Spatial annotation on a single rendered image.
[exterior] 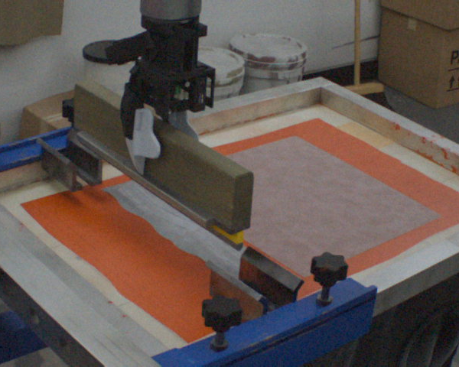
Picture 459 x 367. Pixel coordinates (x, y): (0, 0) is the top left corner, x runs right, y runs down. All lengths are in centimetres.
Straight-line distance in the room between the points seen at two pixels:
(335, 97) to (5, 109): 194
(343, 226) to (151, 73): 41
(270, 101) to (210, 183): 62
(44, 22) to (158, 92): 232
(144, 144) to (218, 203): 13
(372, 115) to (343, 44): 283
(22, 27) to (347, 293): 236
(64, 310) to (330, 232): 50
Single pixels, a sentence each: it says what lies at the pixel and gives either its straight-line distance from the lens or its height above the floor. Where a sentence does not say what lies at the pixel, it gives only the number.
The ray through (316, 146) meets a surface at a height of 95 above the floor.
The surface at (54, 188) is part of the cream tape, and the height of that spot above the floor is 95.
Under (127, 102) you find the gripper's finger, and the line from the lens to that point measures 124.
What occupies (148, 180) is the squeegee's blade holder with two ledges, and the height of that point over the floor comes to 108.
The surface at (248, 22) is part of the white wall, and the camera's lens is 415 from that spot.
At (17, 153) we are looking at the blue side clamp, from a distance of 153.
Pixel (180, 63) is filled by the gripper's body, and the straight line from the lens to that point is 118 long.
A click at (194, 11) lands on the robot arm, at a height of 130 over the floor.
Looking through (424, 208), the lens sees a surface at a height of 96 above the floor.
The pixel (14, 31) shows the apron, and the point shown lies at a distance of 341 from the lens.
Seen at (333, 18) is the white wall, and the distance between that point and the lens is 451.
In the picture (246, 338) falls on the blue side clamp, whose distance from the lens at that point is 113.
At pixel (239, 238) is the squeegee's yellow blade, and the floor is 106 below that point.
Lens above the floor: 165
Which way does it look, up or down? 26 degrees down
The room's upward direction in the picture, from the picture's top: 4 degrees clockwise
